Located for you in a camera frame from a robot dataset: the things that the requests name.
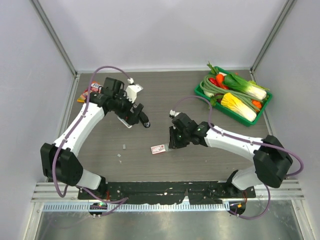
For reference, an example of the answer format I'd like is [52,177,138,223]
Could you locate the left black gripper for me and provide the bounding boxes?
[113,89,144,126]

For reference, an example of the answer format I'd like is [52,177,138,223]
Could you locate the black large stapler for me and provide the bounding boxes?
[139,111,151,128]

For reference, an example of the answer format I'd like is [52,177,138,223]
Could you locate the red staple box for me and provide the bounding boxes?
[150,143,172,155]

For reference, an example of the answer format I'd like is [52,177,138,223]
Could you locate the light blue small stapler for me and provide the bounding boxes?
[118,117,132,129]

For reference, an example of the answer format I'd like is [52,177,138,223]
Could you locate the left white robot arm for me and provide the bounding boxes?
[40,77,145,200]

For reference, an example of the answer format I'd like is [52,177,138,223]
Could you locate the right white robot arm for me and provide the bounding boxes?
[168,110,293,198]

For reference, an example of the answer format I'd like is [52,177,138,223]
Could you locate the orange candy bag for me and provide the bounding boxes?
[76,81,102,103]

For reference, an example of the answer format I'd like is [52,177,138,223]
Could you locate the green long beans toy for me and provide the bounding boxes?
[199,75,264,112]

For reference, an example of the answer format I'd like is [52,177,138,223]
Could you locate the red chili pepper toy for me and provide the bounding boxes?
[208,77,220,88]

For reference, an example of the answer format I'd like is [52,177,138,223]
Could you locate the yellow napa cabbage toy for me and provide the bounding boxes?
[220,93,257,122]

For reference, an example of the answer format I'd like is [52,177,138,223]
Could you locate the green plastic tray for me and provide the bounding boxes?
[194,63,272,127]

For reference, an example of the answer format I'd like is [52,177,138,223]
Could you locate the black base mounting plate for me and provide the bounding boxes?
[90,181,256,205]

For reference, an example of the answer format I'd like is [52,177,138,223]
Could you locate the green bok choy toy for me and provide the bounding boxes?
[223,73,267,101]

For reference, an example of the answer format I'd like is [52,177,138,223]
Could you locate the small orange carrot toy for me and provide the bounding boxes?
[251,100,262,110]

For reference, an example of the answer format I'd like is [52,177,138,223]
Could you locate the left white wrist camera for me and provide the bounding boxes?
[125,78,143,103]

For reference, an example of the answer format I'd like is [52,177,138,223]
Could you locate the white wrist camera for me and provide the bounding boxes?
[169,109,180,119]
[125,78,143,103]

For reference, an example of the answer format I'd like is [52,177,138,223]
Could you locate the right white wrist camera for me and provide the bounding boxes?
[169,109,180,119]

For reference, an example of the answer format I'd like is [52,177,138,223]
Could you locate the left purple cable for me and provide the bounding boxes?
[51,65,136,217]

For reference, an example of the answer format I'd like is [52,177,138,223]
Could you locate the purple cable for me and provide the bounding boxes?
[171,95,305,220]
[51,65,136,217]

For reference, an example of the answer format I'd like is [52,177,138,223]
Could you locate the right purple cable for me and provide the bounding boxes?
[171,95,305,220]

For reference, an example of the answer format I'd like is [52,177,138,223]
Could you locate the white slotted cable duct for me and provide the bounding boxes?
[42,201,230,213]

